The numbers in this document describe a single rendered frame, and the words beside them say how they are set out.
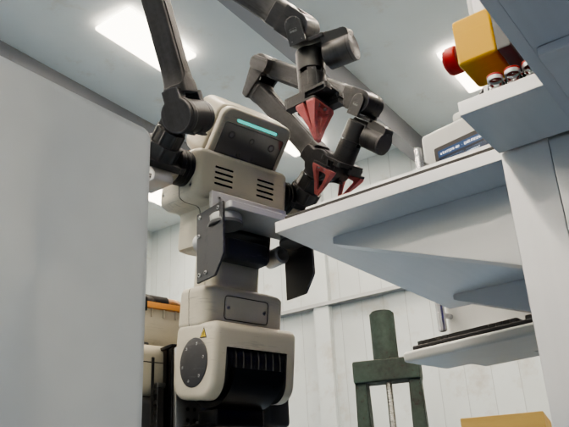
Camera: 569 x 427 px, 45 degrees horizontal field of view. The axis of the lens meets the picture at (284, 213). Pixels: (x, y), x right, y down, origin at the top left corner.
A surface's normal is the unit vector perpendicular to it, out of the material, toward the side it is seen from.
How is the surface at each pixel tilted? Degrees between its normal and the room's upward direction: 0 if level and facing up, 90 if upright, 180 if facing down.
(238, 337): 98
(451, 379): 90
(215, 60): 180
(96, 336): 90
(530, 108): 180
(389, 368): 90
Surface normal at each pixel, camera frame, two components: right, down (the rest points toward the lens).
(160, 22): -0.38, 0.08
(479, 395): -0.58, -0.29
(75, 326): 0.80, -0.27
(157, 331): 0.64, -0.29
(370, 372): -0.29, -0.37
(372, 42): 0.05, 0.92
